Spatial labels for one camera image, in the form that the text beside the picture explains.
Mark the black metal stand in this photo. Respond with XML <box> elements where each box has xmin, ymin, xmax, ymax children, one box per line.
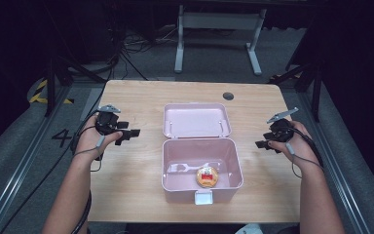
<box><xmin>267</xmin><ymin>48</ymin><xmax>324</xmax><ymax>124</ymax></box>

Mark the black tripod stand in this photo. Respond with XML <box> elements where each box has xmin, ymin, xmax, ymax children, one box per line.
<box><xmin>43</xmin><ymin>4</ymin><xmax>149</xmax><ymax>118</ymax></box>

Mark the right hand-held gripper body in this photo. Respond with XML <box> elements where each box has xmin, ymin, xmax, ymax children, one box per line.
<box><xmin>263</xmin><ymin>107</ymin><xmax>300</xmax><ymax>143</ymax></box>

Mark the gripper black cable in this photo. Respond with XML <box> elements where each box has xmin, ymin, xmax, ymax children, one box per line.
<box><xmin>284</xmin><ymin>126</ymin><xmax>325</xmax><ymax>169</ymax></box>
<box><xmin>0</xmin><ymin>108</ymin><xmax>110</xmax><ymax>234</ymax></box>

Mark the yellow black floor tape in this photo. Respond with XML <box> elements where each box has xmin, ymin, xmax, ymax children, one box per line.
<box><xmin>28</xmin><ymin>78</ymin><xmax>75</xmax><ymax>105</ymax></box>

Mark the round orange snack packet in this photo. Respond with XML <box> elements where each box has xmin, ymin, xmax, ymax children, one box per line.
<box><xmin>196</xmin><ymin>166</ymin><xmax>219</xmax><ymax>189</ymax></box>

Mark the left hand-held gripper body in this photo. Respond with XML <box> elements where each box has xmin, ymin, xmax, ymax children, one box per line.
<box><xmin>94</xmin><ymin>103</ymin><xmax>123</xmax><ymax>137</ymax></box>

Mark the person's right hand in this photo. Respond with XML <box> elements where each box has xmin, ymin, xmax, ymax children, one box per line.
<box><xmin>267</xmin><ymin>120</ymin><xmax>321</xmax><ymax>171</ymax></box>

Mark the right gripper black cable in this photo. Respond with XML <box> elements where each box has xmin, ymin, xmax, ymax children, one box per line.
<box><xmin>284</xmin><ymin>126</ymin><xmax>325</xmax><ymax>169</ymax></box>

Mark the pink plastic storage box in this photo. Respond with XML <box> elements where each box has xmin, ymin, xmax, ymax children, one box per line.
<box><xmin>161</xmin><ymin>102</ymin><xmax>244</xmax><ymax>206</ymax></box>

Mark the bundle of floor cables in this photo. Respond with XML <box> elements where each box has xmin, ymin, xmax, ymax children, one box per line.
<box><xmin>108</xmin><ymin>13</ymin><xmax>179</xmax><ymax>82</ymax></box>

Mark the clear plastic spoon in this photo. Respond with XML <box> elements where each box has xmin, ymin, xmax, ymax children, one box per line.
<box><xmin>167</xmin><ymin>161</ymin><xmax>222</xmax><ymax>175</ymax></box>

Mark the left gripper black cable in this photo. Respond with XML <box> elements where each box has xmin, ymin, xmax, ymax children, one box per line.
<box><xmin>0</xmin><ymin>108</ymin><xmax>110</xmax><ymax>234</ymax></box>

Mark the grey metal table frame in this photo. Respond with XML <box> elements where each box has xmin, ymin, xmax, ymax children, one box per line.
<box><xmin>173</xmin><ymin>4</ymin><xmax>269</xmax><ymax>77</ymax></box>

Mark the grey wrist strap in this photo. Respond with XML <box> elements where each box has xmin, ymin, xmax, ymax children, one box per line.
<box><xmin>284</xmin><ymin>142</ymin><xmax>325</xmax><ymax>179</ymax></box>
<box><xmin>72</xmin><ymin>135</ymin><xmax>106</xmax><ymax>173</ymax></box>

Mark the person's left hand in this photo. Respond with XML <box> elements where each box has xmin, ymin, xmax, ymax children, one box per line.
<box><xmin>74</xmin><ymin>115</ymin><xmax>124</xmax><ymax>163</ymax></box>

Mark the right grey wrist strap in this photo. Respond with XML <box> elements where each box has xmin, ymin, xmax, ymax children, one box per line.
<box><xmin>284</xmin><ymin>142</ymin><xmax>325</xmax><ymax>179</ymax></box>

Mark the left grey wrist strap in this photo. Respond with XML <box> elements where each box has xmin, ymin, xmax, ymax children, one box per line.
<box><xmin>72</xmin><ymin>135</ymin><xmax>106</xmax><ymax>173</ymax></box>

